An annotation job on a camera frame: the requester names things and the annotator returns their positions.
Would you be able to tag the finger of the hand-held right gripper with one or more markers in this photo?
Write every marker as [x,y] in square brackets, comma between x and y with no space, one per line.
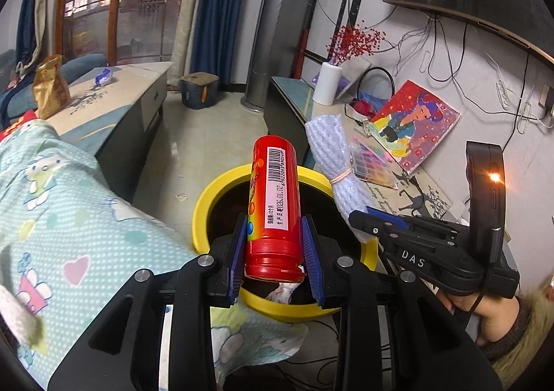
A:
[376,231]
[391,216]

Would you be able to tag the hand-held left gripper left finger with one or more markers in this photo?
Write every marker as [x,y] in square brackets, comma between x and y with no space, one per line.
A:
[236,261]

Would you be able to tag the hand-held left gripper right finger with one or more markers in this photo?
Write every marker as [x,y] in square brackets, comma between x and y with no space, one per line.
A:
[312,265]

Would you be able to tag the white plastic bag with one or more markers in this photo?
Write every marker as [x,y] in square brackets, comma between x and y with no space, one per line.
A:
[281,292]

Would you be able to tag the yellow round trash bin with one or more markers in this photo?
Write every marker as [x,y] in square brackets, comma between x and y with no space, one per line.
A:
[201,218]

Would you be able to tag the red candy tube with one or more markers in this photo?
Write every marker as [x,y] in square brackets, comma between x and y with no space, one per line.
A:
[268,209]

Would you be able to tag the purple foam net sleeve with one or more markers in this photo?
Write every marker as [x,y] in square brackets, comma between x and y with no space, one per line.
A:
[329,144]

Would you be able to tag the person's right forearm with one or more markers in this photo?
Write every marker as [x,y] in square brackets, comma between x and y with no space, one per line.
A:
[528,330]

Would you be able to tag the person's right hand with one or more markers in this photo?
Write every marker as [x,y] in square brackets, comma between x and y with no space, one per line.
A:
[493,313]

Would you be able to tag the pastel colour palette box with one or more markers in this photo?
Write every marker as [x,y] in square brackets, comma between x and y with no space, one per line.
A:
[372,161]

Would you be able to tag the colourful portrait painting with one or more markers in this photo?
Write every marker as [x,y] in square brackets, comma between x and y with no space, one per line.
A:
[415,127]

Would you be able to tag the red yarn ball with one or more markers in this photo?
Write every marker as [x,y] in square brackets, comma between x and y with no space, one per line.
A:
[362,107]

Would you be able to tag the white vase red berries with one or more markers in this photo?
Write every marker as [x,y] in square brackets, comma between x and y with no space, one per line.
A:
[352,75]

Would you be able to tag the white ribbed vase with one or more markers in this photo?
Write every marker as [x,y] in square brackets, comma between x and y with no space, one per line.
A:
[326,83]

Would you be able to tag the cartoon cat printed blanket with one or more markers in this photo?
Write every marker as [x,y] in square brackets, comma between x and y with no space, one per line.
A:
[86,222]

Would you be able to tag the long television stand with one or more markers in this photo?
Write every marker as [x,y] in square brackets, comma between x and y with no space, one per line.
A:
[298,92]

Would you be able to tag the blue storage stool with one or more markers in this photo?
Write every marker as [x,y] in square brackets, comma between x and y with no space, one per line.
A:
[199,92]

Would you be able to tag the red berry branches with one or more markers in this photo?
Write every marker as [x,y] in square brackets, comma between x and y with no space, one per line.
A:
[355,40]

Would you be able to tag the grey coffee table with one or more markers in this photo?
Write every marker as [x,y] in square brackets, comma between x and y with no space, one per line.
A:
[121,114]

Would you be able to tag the silver tower air conditioner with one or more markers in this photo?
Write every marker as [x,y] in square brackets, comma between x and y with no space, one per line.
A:
[277,27]

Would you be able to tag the white fuzzy cloth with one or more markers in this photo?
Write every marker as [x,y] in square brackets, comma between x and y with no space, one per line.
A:
[21,317]

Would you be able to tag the blue shiny wrapper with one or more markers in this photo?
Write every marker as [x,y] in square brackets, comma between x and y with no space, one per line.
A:
[104,76]

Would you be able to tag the blue patterned sofa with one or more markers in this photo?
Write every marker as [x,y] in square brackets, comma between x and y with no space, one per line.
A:
[82,68]

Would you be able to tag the gold snack bag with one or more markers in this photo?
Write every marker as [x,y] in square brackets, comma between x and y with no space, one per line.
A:
[49,88]

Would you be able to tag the blue curtain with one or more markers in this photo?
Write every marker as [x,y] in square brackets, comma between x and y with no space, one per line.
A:
[30,5]
[225,5]

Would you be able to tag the red printed quilt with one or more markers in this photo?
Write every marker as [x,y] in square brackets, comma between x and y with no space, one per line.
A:
[17,127]

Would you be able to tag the wooden glass sliding door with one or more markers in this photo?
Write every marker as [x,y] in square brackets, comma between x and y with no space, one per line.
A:
[130,5]

